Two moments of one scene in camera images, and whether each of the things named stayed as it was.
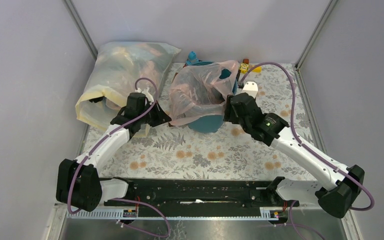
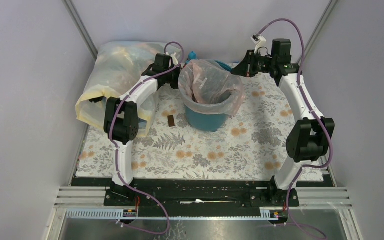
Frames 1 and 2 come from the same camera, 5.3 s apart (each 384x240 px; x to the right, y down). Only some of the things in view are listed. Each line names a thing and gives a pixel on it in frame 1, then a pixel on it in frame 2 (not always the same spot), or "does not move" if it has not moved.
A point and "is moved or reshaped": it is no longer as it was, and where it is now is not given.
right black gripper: [228, 109] -> [246, 68]
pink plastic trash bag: [201, 89] is moved or reshaped
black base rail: [202, 193] does not move
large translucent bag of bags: [118, 69] does not move
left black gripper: [161, 116] -> [175, 86]
